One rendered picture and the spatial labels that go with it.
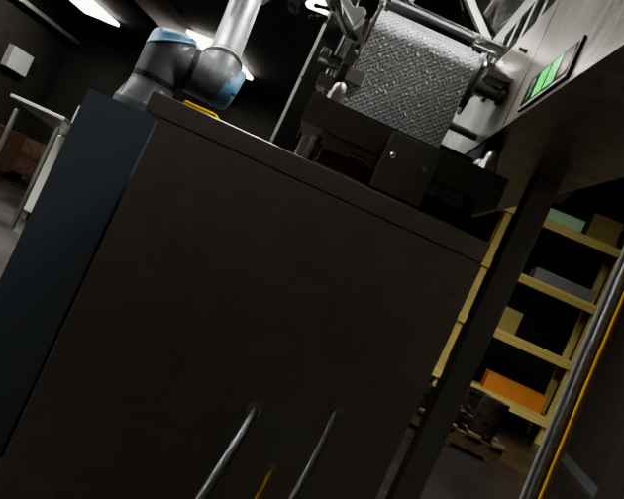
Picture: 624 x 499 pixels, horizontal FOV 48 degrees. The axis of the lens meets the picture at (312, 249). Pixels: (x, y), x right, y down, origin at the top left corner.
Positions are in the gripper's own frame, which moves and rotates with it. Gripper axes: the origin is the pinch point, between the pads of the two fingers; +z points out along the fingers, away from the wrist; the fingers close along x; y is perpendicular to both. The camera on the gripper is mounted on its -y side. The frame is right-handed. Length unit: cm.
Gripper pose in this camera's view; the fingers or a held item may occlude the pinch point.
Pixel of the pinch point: (350, 38)
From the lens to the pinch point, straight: 165.6
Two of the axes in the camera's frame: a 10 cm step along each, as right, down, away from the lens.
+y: 9.0, -4.3, 0.1
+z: 4.3, 9.0, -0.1
